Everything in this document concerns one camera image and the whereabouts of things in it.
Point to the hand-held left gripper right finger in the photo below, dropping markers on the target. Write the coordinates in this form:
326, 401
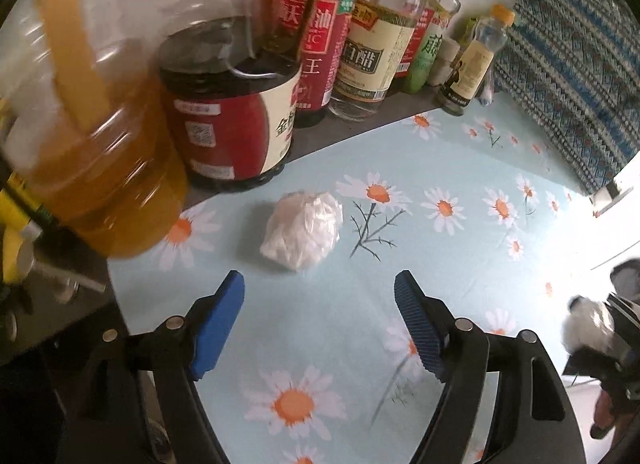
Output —
420, 324

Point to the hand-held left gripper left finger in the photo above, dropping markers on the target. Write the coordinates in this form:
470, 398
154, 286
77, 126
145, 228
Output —
220, 324

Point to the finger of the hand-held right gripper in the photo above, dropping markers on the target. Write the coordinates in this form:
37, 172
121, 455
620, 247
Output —
592, 366

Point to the white towel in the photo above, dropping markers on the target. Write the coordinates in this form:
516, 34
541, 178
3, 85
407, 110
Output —
587, 324

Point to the white plastic bag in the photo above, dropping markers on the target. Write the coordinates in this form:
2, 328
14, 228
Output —
305, 229

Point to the person's right hand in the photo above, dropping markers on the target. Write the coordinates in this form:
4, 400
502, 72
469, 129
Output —
605, 409

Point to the floral light blue tablecloth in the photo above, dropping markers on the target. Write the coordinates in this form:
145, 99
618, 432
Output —
325, 164

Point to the dark soy sauce jug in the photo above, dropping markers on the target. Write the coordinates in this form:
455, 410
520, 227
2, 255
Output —
220, 134

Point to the large clear oil jug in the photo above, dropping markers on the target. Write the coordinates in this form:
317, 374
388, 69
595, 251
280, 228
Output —
100, 169

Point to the small yellow cap bottle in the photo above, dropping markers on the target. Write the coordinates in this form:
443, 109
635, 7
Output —
470, 69

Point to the blue patterned cloth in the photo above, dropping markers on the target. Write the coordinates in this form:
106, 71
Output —
575, 69

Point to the small seasoning jar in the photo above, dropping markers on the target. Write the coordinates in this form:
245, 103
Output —
447, 59

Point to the green label oil bottle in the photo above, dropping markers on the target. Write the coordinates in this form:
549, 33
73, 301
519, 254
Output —
427, 54

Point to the clear vinegar bottle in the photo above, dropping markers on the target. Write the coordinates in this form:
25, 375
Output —
370, 54

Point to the red label gold cap bottle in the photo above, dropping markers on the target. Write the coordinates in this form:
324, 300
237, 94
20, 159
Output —
422, 29

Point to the red label dark bottle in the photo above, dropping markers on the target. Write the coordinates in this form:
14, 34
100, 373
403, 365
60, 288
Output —
320, 44

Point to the green packet bag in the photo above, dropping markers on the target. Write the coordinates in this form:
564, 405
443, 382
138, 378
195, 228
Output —
470, 29

